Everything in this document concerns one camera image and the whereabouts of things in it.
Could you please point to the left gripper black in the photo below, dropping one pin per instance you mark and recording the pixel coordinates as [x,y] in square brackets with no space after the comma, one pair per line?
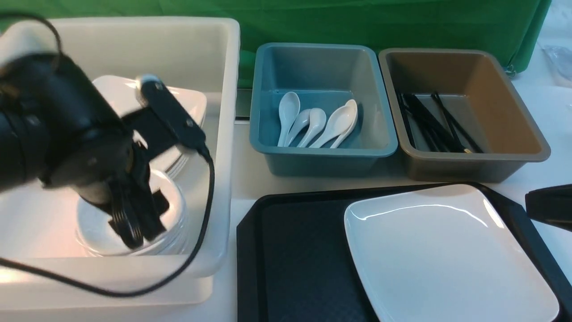
[125,191]

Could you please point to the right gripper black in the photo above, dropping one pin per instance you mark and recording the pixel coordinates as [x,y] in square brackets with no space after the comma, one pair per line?
[551,206]

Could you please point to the white bowl tray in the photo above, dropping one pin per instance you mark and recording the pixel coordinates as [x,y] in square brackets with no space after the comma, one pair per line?
[162,185]

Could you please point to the large white rice plate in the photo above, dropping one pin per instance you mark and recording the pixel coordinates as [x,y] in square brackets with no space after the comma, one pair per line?
[444,254]

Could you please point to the white ceramic spoon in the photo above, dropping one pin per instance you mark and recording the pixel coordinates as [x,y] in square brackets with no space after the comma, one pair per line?
[329,133]

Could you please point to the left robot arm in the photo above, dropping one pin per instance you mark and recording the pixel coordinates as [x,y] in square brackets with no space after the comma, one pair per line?
[57,128]

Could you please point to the stack of white bowls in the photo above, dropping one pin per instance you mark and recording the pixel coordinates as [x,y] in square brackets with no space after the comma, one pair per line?
[178,241]

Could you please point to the large white plastic tub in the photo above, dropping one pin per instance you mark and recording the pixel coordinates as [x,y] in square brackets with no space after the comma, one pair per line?
[38,227]

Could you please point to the stack of white square plates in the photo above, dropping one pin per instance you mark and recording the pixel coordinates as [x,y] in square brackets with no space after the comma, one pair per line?
[119,92]

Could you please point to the bundle of black chopsticks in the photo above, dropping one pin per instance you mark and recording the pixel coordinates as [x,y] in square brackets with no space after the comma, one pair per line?
[450,137]

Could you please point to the brown plastic bin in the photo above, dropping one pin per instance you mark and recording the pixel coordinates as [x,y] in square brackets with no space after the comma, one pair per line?
[475,89]

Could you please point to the clear plastic bag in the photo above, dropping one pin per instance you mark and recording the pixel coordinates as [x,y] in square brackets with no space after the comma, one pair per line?
[560,61]

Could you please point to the black serving tray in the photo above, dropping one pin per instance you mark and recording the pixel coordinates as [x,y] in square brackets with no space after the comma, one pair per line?
[294,262]

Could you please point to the green backdrop cloth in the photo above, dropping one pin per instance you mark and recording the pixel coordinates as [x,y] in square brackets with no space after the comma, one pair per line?
[507,29]

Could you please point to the white spoon far left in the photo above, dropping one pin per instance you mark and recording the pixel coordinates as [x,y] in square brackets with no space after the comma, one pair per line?
[288,110]

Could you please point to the teal plastic bin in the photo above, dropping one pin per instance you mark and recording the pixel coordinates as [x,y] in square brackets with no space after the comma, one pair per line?
[323,76]

